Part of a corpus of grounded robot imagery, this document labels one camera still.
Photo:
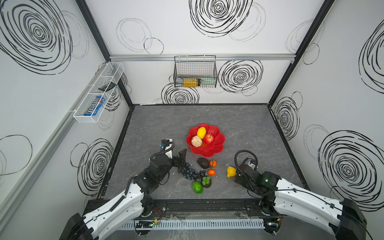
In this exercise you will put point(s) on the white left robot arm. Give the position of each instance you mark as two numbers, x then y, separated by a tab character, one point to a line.
133	202

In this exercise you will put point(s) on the black wire wall basket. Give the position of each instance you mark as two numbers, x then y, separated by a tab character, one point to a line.
193	66

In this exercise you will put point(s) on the yellow box in basket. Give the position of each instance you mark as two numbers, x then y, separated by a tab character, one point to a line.
191	83

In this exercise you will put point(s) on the green box in basket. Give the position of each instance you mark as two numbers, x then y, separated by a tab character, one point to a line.
208	82

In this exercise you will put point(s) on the upper orange fake tangerine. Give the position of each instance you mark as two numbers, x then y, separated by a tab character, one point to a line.
213	163

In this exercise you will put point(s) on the orange fake tangerine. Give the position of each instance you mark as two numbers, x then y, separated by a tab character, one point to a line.
213	163
211	172

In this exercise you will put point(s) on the dark fake avocado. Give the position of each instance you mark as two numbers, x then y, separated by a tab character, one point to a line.
204	163

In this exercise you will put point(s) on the red flower-shaped fruit bowl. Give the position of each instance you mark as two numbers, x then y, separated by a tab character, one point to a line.
207	151

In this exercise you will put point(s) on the lower orange fake tangerine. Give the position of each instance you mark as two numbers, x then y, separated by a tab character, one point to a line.
211	172

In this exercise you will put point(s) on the blue candy packet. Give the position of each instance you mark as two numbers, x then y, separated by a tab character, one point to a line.
95	106

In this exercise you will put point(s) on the yellow fake lemon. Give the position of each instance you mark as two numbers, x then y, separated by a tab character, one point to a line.
201	132

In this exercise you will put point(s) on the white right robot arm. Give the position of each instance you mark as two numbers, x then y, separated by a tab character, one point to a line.
277	196

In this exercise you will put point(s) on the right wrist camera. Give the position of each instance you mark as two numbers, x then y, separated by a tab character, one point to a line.
252	163

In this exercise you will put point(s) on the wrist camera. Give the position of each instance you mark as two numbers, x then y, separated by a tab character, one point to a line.
252	163
167	144

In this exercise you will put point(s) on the white slotted cable duct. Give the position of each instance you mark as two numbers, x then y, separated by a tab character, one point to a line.
215	224

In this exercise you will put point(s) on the small yellow fake pear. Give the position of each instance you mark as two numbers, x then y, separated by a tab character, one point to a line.
231	172

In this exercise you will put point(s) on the black remote control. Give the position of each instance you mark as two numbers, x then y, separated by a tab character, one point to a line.
107	87

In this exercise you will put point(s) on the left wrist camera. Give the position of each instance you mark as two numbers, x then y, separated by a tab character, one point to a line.
167	144

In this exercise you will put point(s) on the green fake pepper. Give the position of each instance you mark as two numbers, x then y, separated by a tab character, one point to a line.
197	187

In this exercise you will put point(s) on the dark fake grape bunch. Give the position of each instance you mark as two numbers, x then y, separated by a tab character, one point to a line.
191	174

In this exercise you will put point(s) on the green fake mangosteen half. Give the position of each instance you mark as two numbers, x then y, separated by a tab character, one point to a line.
206	182

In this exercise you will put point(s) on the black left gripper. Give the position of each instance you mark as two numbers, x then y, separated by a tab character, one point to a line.
176	160

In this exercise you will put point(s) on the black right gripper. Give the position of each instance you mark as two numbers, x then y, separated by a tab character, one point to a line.
240	177

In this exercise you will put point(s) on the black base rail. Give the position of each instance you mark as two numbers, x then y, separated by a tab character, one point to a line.
250	207

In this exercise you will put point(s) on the white wire wall shelf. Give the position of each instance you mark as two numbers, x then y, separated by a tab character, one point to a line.
108	72

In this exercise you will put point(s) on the red fake apple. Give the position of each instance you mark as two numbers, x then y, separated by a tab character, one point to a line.
208	139

